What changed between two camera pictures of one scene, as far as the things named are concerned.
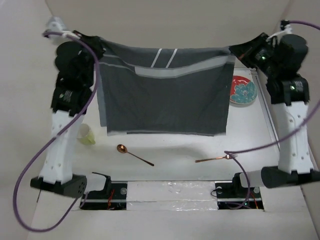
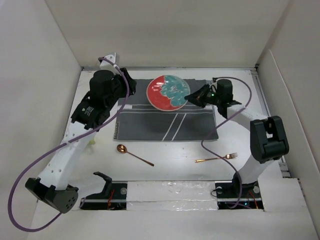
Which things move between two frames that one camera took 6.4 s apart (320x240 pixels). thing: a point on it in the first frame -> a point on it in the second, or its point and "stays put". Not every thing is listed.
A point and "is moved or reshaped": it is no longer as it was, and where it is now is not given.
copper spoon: [122, 148] stays put
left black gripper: [94, 42] -> [131, 83]
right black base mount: [232, 195] stays put
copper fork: [226, 156] stays put
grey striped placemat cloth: [144, 90] is moved or reshaped
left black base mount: [113, 197] stays put
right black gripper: [245, 51] -> [198, 97]
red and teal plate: [243, 90] -> [167, 92]
